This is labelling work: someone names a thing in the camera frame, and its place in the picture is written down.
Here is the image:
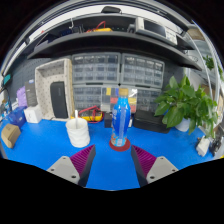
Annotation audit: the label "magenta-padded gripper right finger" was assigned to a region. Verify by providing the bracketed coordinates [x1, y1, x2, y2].
[130, 144, 180, 188]

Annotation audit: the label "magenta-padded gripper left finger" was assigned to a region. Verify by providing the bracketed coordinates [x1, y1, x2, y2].
[46, 143, 97, 188]

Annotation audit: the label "blue drink bottle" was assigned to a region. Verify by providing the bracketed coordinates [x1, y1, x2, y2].
[110, 87, 132, 148]

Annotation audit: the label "white ribbed cup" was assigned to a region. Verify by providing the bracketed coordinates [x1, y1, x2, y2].
[65, 117, 91, 149]

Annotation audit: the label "flat round red coaster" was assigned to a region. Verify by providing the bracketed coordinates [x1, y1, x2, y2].
[108, 138, 132, 153]

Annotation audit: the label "flat black case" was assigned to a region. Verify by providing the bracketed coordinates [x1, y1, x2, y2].
[132, 109, 171, 134]

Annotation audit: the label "white plant pot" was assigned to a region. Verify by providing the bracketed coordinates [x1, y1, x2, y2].
[174, 117, 192, 133]

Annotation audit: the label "thin stirrer in cup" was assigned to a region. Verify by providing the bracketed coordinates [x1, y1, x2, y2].
[73, 109, 80, 129]

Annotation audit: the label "white power adapter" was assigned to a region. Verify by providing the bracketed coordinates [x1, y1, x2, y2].
[195, 135, 212, 158]

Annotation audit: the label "yellow multimeter with red leads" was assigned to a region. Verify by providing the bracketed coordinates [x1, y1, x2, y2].
[71, 105, 104, 123]

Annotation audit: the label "black box with white label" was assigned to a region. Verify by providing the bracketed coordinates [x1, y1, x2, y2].
[103, 112, 115, 129]

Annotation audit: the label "small white box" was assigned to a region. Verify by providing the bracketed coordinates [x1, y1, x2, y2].
[23, 104, 43, 124]

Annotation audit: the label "brown cardboard box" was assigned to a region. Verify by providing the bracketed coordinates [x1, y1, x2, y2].
[0, 123, 22, 149]

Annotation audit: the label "grey small-parts drawer cabinet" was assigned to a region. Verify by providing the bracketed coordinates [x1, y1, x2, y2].
[71, 51, 122, 86]
[135, 88, 163, 113]
[72, 84, 104, 113]
[120, 53, 166, 89]

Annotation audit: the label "green leafy plant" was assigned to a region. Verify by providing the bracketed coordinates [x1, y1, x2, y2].
[153, 75, 219, 138]

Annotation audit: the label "blue carton box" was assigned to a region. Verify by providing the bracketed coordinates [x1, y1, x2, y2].
[7, 106, 28, 128]

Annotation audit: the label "clear organizer with coloured parts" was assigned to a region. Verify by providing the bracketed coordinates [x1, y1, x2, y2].
[100, 85, 138, 114]

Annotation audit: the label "beige perforated tray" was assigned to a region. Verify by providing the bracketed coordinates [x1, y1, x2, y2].
[34, 58, 75, 122]

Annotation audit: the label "dark grey carton box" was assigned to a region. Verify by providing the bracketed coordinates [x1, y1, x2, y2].
[23, 79, 38, 108]

